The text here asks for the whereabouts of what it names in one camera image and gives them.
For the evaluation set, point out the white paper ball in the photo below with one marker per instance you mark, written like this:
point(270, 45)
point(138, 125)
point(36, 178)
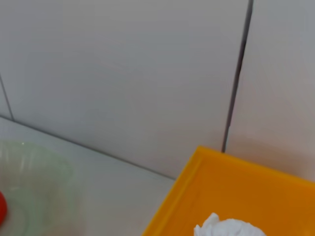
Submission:
point(229, 228)

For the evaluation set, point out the clear wavy fruit plate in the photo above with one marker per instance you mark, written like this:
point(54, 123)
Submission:
point(37, 186)

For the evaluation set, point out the yellow plastic bin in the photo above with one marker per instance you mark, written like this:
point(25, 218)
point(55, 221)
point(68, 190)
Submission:
point(233, 191)

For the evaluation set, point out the red-orange toy fruit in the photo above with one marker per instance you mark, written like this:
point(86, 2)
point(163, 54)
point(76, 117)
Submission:
point(2, 209)

